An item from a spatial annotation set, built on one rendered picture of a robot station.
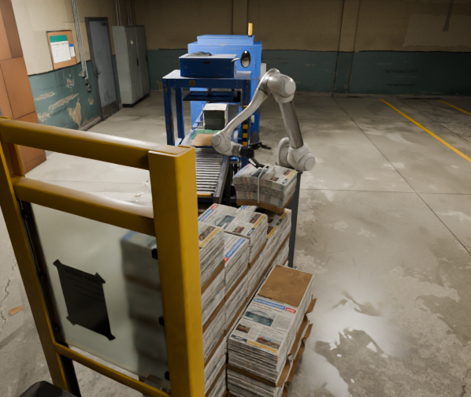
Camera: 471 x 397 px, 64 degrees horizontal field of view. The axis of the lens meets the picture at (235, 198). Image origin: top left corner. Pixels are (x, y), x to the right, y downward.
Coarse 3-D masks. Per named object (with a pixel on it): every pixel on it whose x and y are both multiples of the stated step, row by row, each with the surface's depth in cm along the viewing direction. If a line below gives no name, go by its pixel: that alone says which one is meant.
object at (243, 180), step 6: (246, 168) 282; (252, 168) 280; (258, 168) 278; (240, 174) 271; (246, 174) 269; (252, 174) 267; (234, 180) 269; (240, 180) 267; (246, 180) 265; (252, 180) 262; (240, 186) 269; (246, 186) 267; (252, 186) 264; (240, 192) 271; (246, 192) 270; (252, 192) 267; (240, 198) 273; (246, 198) 271; (252, 198) 269
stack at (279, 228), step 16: (256, 208) 288; (272, 224) 265; (288, 224) 287; (272, 240) 251; (288, 240) 296; (272, 256) 258; (256, 272) 230; (240, 288) 209; (256, 288) 239; (224, 304) 192; (240, 304) 214; (224, 320) 197; (224, 336) 203; (224, 352) 206; (224, 384) 219
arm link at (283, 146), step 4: (280, 140) 303; (284, 140) 299; (288, 140) 298; (280, 144) 300; (284, 144) 297; (288, 144) 296; (280, 148) 300; (284, 148) 297; (288, 148) 295; (280, 152) 301; (284, 152) 297; (280, 156) 302; (284, 156) 297; (280, 160) 304; (284, 160) 299; (280, 164) 306; (284, 164) 304
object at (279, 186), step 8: (280, 168) 277; (272, 176) 262; (280, 176) 264; (288, 176) 265; (296, 176) 276; (264, 184) 260; (272, 184) 257; (280, 184) 254; (288, 184) 260; (264, 192) 262; (272, 192) 259; (280, 192) 257; (288, 192) 266; (264, 200) 265; (272, 200) 263; (280, 200) 260
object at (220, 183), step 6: (228, 156) 403; (222, 162) 386; (228, 162) 406; (222, 168) 371; (222, 174) 356; (222, 180) 343; (216, 186) 332; (222, 186) 338; (216, 192) 320; (222, 192) 342; (216, 198) 313
